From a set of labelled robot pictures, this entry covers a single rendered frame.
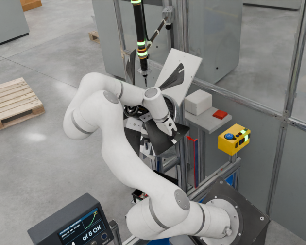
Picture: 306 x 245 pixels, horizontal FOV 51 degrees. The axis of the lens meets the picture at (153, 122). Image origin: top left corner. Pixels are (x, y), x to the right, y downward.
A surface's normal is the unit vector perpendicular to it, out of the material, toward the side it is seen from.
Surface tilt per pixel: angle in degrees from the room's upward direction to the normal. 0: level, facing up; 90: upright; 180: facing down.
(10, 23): 90
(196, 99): 0
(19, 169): 0
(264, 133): 90
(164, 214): 69
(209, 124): 0
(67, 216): 15
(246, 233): 46
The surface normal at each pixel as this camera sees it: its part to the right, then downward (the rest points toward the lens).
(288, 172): -0.76, 0.43
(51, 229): -0.26, -0.88
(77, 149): -0.10, -0.81
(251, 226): -0.68, -0.31
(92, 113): -0.40, 0.32
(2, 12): 0.76, 0.32
